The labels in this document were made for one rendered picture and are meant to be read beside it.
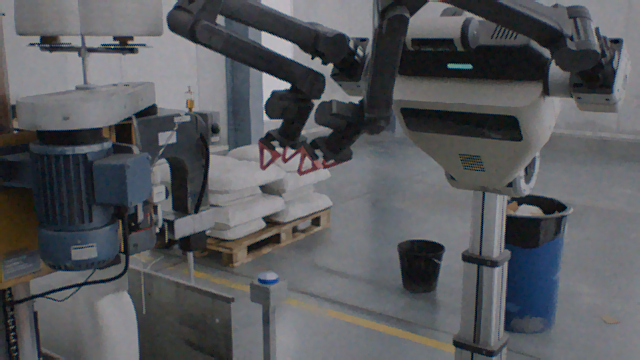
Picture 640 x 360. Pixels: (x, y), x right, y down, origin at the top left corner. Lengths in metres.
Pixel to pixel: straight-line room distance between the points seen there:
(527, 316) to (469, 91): 2.23
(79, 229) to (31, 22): 0.50
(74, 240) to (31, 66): 4.18
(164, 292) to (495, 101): 1.31
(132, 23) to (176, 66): 5.76
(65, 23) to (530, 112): 1.04
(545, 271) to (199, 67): 4.82
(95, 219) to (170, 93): 5.77
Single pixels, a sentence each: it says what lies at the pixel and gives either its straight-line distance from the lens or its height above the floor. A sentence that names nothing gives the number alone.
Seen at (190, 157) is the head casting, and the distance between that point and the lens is 1.74.
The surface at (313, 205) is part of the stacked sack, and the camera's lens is 5.10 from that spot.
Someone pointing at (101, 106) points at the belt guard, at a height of 1.40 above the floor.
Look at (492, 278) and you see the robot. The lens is 1.83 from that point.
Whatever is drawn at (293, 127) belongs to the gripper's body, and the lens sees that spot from 1.62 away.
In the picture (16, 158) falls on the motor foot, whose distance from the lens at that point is 1.41.
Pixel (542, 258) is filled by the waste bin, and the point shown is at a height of 0.42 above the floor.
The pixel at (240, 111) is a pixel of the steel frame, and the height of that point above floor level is 0.66.
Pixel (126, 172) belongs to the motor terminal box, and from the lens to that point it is 1.27.
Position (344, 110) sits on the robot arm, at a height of 1.37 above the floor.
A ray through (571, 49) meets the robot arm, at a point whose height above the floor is 1.51.
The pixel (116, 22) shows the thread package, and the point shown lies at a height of 1.56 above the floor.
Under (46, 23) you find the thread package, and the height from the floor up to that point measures 1.56.
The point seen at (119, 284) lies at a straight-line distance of 1.93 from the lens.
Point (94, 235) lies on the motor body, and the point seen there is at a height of 1.16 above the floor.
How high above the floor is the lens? 1.54
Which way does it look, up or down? 13 degrees down
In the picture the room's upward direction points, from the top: straight up
